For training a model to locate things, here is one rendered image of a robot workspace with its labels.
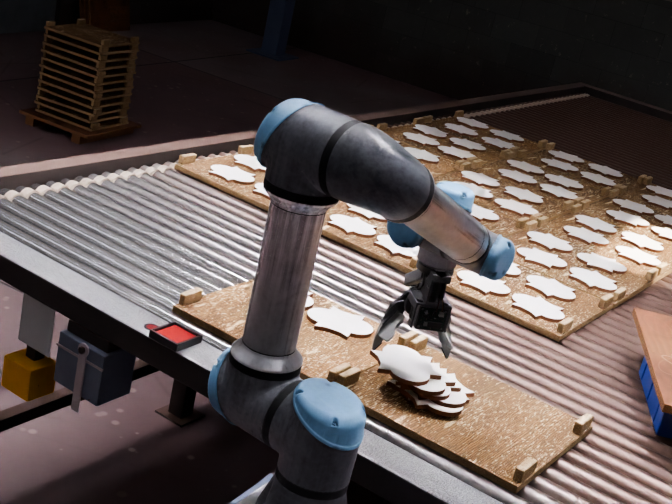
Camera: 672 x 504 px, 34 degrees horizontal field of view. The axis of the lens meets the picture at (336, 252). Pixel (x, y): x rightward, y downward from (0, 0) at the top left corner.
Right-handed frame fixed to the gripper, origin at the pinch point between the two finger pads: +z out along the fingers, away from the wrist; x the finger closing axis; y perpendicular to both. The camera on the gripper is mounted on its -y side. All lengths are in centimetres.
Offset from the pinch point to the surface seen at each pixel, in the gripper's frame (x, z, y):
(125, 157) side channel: -56, 7, -118
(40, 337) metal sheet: -70, 25, -37
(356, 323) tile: -4.2, 7.1, -26.3
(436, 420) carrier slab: 5.1, 8.2, 10.6
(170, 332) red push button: -44.7, 8.8, -14.6
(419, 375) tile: 1.5, 2.0, 5.0
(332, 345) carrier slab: -11.0, 8.2, -16.2
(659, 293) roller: 95, 10, -78
